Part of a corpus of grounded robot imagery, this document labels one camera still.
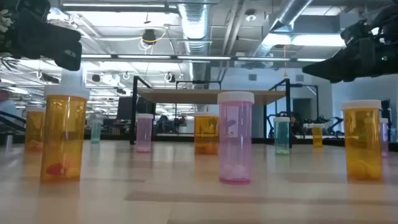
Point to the long light strip bar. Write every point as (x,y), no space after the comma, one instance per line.
(202,57)

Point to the silver spiral air duct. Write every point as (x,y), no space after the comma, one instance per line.
(194,28)

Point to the green pill bottle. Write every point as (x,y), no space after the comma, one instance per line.
(281,137)
(96,132)

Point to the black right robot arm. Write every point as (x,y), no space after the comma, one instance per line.
(388,15)

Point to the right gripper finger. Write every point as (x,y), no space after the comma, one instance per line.
(335,70)

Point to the person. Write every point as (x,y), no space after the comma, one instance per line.
(164,124)
(294,124)
(7,112)

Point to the black ceiling-hung device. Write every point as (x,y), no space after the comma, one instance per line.
(149,36)

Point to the pink pill bottle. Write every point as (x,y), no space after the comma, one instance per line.
(144,133)
(385,137)
(235,140)

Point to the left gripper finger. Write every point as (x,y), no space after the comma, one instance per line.
(70,43)

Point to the silver slanted air duct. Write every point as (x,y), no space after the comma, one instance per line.
(289,12)

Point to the black aluminium table frame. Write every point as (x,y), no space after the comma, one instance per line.
(329,142)

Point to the large orange pill bottle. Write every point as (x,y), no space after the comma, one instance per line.
(205,133)
(33,130)

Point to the black monitor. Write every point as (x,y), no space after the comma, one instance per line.
(126,108)

